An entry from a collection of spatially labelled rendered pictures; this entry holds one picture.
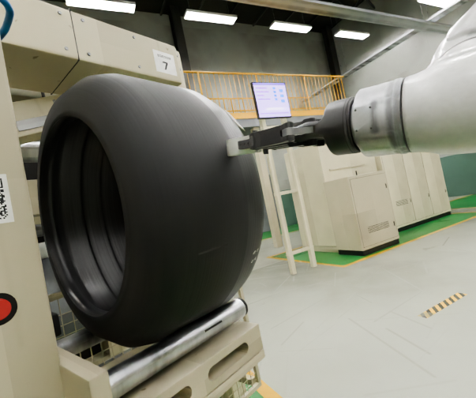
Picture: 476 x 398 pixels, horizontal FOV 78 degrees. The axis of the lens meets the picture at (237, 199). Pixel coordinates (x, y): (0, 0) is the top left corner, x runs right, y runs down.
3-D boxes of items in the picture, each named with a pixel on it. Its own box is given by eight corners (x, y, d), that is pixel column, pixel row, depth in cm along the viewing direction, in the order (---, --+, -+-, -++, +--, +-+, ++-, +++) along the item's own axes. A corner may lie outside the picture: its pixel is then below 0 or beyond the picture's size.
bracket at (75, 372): (101, 455, 39) (88, 381, 39) (23, 381, 65) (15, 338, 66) (125, 437, 42) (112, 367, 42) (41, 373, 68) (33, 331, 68)
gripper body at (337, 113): (369, 100, 42) (309, 114, 49) (346, 90, 36) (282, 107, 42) (372, 152, 43) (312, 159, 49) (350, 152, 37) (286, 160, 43)
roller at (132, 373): (93, 409, 46) (104, 411, 43) (85, 379, 47) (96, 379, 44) (238, 316, 72) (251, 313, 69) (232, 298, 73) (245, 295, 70)
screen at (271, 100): (259, 118, 429) (251, 81, 431) (257, 119, 434) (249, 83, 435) (291, 117, 457) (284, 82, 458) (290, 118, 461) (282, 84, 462)
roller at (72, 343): (39, 368, 65) (45, 371, 62) (35, 347, 65) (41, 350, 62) (170, 306, 91) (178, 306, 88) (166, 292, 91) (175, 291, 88)
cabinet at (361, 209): (365, 256, 453) (347, 176, 456) (337, 254, 503) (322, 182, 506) (401, 242, 494) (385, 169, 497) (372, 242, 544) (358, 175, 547)
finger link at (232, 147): (260, 152, 51) (257, 151, 50) (230, 156, 55) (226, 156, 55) (258, 133, 50) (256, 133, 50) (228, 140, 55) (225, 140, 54)
